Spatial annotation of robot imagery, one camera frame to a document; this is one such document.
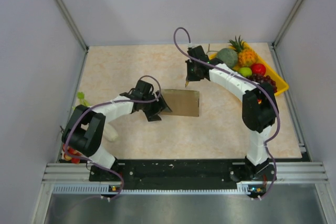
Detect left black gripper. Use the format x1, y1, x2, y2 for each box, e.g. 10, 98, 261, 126
141, 90, 171, 121

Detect brown cardboard express box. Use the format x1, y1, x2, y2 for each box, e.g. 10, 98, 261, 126
160, 89, 200, 117

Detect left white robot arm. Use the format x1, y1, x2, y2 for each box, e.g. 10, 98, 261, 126
61, 78, 172, 180

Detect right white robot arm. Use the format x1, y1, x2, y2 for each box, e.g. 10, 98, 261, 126
186, 43, 279, 180

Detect green melon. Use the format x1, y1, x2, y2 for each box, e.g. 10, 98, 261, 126
216, 48, 238, 69

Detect light green lime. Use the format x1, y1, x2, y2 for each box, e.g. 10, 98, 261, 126
238, 67, 253, 78

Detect pineapple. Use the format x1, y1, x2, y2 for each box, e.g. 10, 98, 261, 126
229, 36, 258, 67

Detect red apple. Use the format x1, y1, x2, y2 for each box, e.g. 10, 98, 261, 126
250, 63, 267, 76

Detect purple grape bunch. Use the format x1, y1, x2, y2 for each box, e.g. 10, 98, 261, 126
247, 73, 278, 93

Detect green celery stalk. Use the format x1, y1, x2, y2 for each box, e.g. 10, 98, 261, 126
71, 91, 120, 142

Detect yellow plastic tray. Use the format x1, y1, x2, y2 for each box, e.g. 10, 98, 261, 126
219, 53, 289, 96

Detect red lychee bunch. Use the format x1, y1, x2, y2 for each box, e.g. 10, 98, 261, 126
61, 144, 82, 164

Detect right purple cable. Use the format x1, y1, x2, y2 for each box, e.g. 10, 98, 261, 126
173, 27, 280, 200

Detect purple cable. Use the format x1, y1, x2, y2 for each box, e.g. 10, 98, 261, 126
173, 27, 280, 200
64, 75, 162, 200

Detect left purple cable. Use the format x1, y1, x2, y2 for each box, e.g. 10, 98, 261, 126
64, 75, 162, 200

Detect white slotted cable duct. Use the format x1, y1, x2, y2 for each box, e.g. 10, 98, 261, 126
52, 184, 261, 195

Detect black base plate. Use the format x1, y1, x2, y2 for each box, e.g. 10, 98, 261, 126
88, 158, 279, 190

